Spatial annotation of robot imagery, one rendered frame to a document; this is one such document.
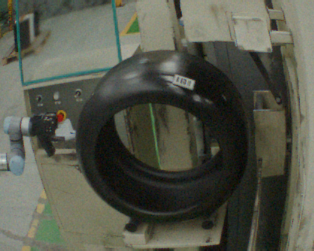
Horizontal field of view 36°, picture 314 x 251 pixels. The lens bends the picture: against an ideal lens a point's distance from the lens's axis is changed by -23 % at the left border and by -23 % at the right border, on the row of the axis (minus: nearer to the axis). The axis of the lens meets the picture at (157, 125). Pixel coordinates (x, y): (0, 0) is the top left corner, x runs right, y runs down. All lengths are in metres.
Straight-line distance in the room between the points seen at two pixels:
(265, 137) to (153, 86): 0.57
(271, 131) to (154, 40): 0.55
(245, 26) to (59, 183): 1.69
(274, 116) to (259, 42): 0.82
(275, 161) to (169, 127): 0.46
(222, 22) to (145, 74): 0.46
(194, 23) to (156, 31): 0.68
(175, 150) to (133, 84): 0.55
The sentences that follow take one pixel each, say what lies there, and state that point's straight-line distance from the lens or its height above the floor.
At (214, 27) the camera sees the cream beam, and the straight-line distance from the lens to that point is 1.37.
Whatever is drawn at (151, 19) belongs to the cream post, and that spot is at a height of 1.56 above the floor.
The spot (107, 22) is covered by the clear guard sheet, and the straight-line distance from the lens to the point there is 2.36.
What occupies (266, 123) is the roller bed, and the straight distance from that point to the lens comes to 2.07.
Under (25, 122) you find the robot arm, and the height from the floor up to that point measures 1.31.
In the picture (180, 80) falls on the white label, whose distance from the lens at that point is 1.71.
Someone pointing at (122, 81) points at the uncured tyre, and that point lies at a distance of 1.76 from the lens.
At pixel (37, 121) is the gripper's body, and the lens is 1.99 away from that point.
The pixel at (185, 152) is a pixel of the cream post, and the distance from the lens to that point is 2.22.
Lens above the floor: 2.04
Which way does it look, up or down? 25 degrees down
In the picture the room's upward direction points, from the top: 9 degrees counter-clockwise
